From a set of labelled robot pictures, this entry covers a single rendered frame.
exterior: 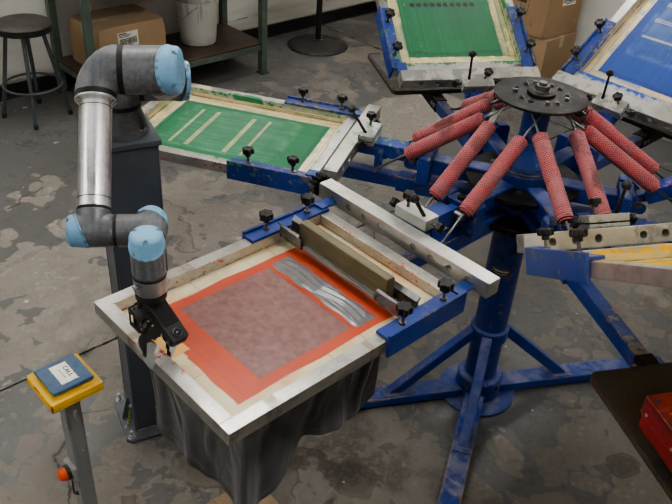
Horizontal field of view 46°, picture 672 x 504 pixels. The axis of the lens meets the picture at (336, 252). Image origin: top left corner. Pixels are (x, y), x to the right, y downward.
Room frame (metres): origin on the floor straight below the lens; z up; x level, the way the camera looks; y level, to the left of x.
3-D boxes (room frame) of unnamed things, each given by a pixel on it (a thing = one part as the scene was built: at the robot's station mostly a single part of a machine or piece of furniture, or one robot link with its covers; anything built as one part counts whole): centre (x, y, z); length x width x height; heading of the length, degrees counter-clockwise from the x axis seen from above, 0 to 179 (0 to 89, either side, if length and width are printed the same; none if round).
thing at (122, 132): (2.12, 0.66, 1.25); 0.15 x 0.15 x 0.10
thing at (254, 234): (2.00, 0.15, 0.98); 0.30 x 0.05 x 0.07; 135
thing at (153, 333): (1.39, 0.41, 1.12); 0.09 x 0.08 x 0.12; 45
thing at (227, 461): (1.43, 0.33, 0.74); 0.45 x 0.03 x 0.43; 45
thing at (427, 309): (1.61, -0.24, 0.98); 0.30 x 0.05 x 0.07; 135
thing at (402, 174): (2.54, -0.02, 0.90); 1.24 x 0.06 x 0.06; 75
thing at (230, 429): (1.64, 0.13, 0.97); 0.79 x 0.58 x 0.04; 135
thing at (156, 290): (1.38, 0.41, 1.20); 0.08 x 0.08 x 0.05
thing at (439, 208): (2.03, -0.27, 1.02); 0.17 x 0.06 x 0.05; 135
